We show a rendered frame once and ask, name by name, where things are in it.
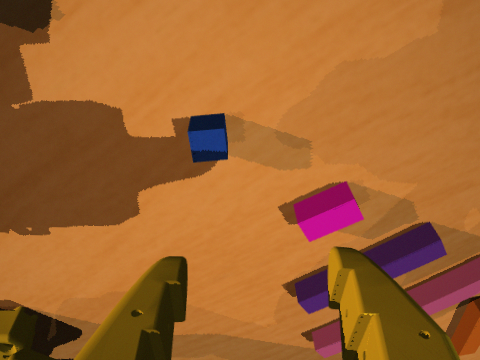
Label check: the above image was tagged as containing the purple rod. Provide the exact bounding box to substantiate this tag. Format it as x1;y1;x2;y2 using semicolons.
294;221;447;314

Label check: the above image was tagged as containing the magenta rod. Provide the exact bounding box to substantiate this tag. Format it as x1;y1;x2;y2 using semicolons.
293;181;364;242

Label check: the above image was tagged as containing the pink rod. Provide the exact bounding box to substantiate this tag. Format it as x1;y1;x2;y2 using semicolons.
312;257;480;358

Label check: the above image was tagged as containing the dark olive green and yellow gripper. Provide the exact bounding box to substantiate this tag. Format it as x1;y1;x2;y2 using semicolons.
74;247;460;360

